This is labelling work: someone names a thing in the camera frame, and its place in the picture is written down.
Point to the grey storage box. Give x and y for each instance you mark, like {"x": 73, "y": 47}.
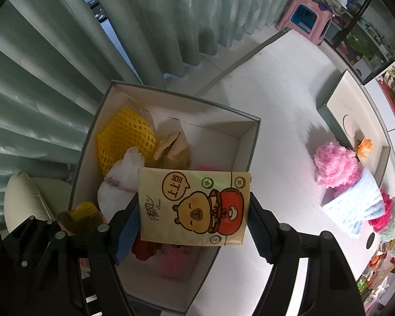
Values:
{"x": 237, "y": 148}

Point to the white cloth bag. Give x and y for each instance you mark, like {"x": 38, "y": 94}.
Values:
{"x": 118, "y": 184}

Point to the orange fabric flower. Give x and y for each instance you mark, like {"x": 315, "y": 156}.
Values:
{"x": 364, "y": 148}

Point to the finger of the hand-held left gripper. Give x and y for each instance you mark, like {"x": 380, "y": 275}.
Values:
{"x": 33, "y": 228}

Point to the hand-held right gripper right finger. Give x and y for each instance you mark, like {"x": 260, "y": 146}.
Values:
{"x": 260, "y": 233}

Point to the red fabric rose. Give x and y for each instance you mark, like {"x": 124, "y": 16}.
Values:
{"x": 144, "y": 250}

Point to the pink plastic stool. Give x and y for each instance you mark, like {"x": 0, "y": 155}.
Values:
{"x": 302, "y": 16}

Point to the tan bear sock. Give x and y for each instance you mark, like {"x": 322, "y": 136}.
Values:
{"x": 172, "y": 151}

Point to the grey shallow box lid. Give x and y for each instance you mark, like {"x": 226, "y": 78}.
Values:
{"x": 342, "y": 105}

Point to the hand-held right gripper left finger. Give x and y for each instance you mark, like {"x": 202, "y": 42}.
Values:
{"x": 126, "y": 233}

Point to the magenta yarn bundle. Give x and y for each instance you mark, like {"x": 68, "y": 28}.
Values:
{"x": 385, "y": 210}

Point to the pile of colourful packets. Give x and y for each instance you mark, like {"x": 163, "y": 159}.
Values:
{"x": 381, "y": 270}

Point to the light blue knitted cloth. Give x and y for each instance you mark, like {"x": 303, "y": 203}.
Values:
{"x": 355, "y": 204}

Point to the pink fluffy yarn ball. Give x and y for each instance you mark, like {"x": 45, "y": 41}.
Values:
{"x": 335, "y": 164}

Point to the black storage rack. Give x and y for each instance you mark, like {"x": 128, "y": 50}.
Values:
{"x": 365, "y": 23}

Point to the yellow foam net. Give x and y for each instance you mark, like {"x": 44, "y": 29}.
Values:
{"x": 125, "y": 138}

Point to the pale green curtain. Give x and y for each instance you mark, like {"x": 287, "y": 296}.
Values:
{"x": 36, "y": 89}

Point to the yellow cartoon tissue pack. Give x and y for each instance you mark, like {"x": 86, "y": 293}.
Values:
{"x": 191, "y": 210}

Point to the pink sponge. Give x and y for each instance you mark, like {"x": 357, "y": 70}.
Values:
{"x": 205, "y": 169}

